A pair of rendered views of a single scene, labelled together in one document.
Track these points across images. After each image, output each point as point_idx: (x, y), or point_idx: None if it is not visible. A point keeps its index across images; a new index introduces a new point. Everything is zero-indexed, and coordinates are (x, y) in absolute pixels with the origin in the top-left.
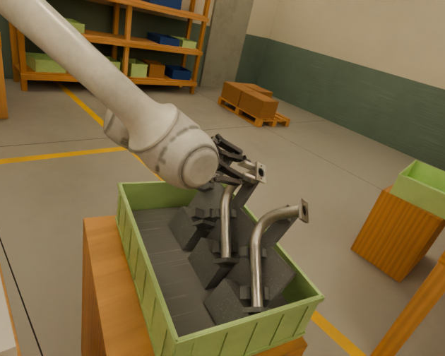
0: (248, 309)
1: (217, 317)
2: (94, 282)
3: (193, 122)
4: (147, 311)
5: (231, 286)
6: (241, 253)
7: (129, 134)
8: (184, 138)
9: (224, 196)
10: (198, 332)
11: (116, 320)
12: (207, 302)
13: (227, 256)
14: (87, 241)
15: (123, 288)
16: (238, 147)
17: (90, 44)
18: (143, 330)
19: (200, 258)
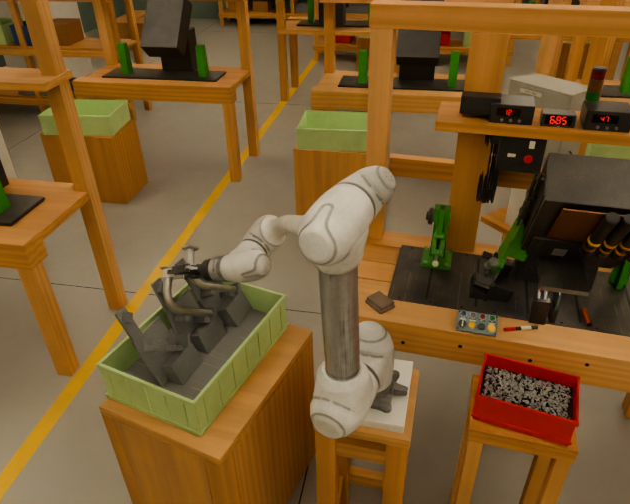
0: (239, 290)
1: (243, 314)
2: (267, 393)
3: (261, 218)
4: (265, 344)
5: (227, 305)
6: (214, 292)
7: (283, 236)
8: (275, 217)
9: (177, 306)
10: (273, 292)
11: (277, 364)
12: (237, 323)
13: (210, 310)
14: (241, 430)
15: (256, 378)
16: (174, 266)
17: (289, 215)
18: (271, 351)
19: (211, 336)
